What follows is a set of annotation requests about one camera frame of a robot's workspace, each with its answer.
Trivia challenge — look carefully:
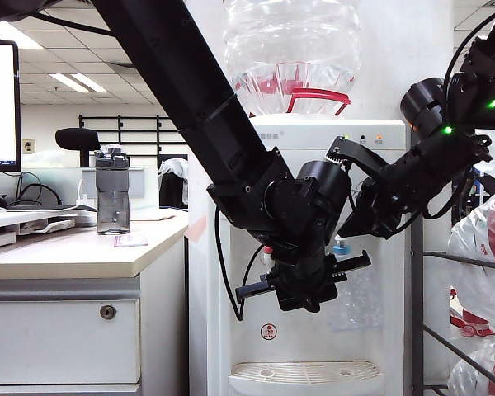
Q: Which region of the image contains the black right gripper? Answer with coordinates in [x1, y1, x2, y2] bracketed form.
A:
[324, 135, 422, 241]

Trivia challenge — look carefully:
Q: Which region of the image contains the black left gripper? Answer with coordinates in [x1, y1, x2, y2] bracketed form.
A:
[235, 249, 374, 303]

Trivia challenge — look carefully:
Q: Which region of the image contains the blue collar cold tap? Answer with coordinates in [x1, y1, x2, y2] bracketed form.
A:
[332, 237, 352, 260]

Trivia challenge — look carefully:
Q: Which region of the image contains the clear textured plastic mug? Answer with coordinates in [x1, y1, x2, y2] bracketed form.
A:
[328, 267, 383, 333]

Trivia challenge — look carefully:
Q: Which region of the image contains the white water dispenser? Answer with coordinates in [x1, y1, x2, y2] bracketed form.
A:
[188, 115, 413, 396]

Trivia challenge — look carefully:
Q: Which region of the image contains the clear dispenser water jug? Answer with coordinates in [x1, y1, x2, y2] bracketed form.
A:
[223, 0, 361, 120]

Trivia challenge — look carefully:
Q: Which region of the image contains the grey translucent water bottle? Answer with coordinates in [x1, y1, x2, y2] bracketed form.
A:
[93, 144, 132, 236]

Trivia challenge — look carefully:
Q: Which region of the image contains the white desk riser tray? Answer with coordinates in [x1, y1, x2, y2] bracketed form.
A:
[0, 208, 79, 252]

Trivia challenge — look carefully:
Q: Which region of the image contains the white drip tray grille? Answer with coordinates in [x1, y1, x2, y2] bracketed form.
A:
[227, 361, 384, 396]

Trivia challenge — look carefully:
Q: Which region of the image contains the black metal jug rack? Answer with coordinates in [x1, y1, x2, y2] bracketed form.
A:
[410, 131, 495, 396]

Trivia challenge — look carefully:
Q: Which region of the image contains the pink sticky note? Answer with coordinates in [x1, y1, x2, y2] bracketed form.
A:
[184, 214, 208, 244]

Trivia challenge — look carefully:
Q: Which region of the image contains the black office chair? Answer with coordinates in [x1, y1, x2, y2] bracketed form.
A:
[159, 172, 186, 211]

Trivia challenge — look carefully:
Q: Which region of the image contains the white garment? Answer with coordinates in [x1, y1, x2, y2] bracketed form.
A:
[158, 158, 190, 207]

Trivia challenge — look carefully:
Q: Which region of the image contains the white power adapter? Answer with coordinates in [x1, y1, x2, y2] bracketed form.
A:
[76, 177, 98, 211]

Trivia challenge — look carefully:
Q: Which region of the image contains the black background shelving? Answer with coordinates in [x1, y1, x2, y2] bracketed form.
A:
[78, 114, 189, 157]

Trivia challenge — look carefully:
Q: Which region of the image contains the black chair headrest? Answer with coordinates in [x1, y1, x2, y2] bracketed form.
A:
[55, 127, 102, 168]

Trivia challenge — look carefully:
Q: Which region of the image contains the ceiling light panel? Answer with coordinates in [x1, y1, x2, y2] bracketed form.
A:
[0, 20, 42, 50]
[49, 73, 108, 94]

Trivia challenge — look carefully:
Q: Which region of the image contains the black computer monitor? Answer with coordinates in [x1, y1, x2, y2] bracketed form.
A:
[0, 40, 22, 173]

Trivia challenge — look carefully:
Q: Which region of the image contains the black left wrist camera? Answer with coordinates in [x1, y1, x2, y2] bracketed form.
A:
[276, 286, 339, 314]

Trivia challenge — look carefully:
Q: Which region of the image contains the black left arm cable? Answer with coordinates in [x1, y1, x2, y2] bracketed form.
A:
[214, 205, 273, 322]

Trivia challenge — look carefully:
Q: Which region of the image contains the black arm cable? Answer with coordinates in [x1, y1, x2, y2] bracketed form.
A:
[442, 6, 495, 127]
[214, 205, 273, 322]

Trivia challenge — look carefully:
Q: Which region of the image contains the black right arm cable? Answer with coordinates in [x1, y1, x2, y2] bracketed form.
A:
[442, 6, 495, 127]

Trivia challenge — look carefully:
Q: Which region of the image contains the black desk cable bundle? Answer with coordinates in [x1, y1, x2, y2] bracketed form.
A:
[6, 172, 63, 207]

